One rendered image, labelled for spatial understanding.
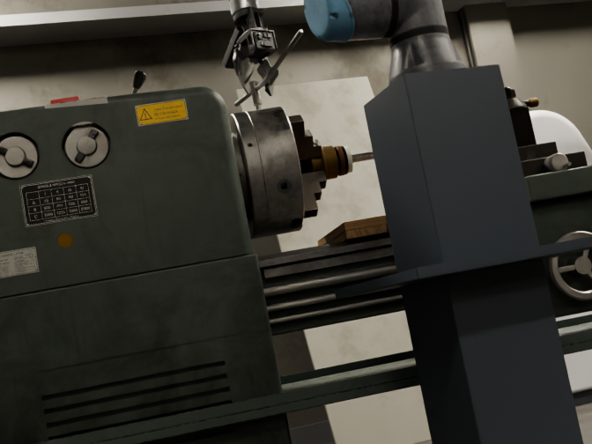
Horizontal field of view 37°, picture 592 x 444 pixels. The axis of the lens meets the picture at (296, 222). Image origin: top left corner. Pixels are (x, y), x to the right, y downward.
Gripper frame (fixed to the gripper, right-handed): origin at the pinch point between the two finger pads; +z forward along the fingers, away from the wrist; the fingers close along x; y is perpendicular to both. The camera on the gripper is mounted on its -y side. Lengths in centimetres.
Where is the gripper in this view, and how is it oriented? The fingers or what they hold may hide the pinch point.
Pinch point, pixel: (257, 92)
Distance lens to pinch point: 223.2
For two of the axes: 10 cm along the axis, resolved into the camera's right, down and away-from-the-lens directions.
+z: 2.0, 9.6, -2.2
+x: 8.1, -0.4, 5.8
